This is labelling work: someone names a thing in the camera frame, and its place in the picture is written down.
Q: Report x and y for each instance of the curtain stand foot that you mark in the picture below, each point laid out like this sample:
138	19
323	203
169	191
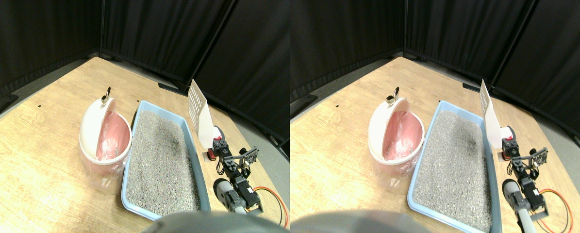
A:
9	98
470	87
171	88
311	98

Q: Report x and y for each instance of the curtain stand pole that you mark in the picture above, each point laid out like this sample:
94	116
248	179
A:
213	43
406	24
101	24
514	43

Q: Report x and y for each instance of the white bin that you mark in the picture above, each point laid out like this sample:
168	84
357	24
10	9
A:
91	131
381	131

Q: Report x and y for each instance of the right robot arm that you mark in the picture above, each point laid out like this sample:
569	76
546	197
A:
243	191
527	194

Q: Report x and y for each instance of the blue litter tray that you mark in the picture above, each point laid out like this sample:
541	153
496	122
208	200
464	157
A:
158	174
445	179

